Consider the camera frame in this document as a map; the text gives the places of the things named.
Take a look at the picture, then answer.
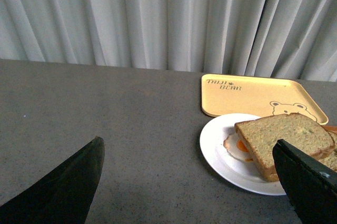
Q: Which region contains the grey pleated curtain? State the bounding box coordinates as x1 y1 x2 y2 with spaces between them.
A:
1 0 336 81

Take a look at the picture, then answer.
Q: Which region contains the white round plate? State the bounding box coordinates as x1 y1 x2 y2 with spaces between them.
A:
200 113 285 196

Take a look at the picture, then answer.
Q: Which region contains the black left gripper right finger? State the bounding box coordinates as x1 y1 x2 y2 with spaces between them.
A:
272 139 336 223

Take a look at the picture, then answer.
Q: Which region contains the bread slice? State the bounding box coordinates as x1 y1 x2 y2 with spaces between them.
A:
234 113 335 182
317 131 337 171

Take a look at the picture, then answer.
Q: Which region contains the yellow bear tray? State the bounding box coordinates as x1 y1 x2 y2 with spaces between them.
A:
201 74 329 125

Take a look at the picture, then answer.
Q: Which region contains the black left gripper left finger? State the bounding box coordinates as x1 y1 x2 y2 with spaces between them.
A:
1 137 105 223

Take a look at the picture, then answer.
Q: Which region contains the fried egg toy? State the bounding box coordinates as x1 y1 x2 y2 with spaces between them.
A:
223 133 253 162

